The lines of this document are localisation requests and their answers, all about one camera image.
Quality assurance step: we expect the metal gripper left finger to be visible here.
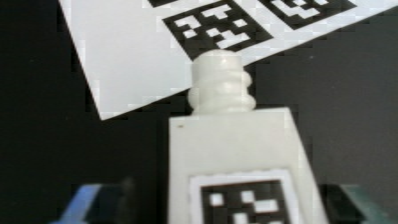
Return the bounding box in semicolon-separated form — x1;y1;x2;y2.
50;178;137;224

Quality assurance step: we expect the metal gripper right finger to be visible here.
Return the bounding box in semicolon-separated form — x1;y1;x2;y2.
318;184;391;224

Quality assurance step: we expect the white stool leg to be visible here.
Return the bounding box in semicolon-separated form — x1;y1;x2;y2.
167;50;329;224

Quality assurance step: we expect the white marker board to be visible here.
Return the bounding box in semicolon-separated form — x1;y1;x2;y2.
59;0;398;120

